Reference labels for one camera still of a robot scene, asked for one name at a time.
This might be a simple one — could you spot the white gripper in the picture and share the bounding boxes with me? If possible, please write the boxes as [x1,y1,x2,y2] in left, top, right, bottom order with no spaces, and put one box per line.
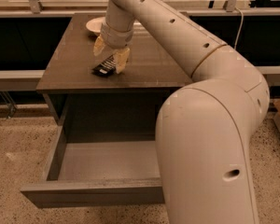
[93,20,133,74]

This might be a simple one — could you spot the black rxbar chocolate bar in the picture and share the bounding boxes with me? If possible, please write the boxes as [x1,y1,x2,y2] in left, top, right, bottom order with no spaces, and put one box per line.
[92,55,116,77]

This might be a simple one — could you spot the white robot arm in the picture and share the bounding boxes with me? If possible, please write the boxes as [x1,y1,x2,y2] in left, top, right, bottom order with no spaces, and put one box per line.
[95,0,270,224]

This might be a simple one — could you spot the grey drawer cabinet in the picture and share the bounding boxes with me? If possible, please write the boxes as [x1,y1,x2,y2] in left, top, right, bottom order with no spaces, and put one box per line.
[36,14,191,143]

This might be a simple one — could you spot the open grey top drawer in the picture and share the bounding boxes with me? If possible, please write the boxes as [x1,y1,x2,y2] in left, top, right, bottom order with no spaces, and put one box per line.
[21,91,163,208]

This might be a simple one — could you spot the white paper bowl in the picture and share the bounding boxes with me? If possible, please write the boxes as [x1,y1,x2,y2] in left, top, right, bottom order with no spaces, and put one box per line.
[86,17,105,36]

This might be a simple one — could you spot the metal railing frame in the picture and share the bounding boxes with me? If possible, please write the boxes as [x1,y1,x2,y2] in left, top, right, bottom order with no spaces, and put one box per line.
[0,0,280,91]

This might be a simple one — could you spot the white cable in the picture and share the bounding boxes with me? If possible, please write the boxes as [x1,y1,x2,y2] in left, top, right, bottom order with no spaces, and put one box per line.
[233,7,245,51]

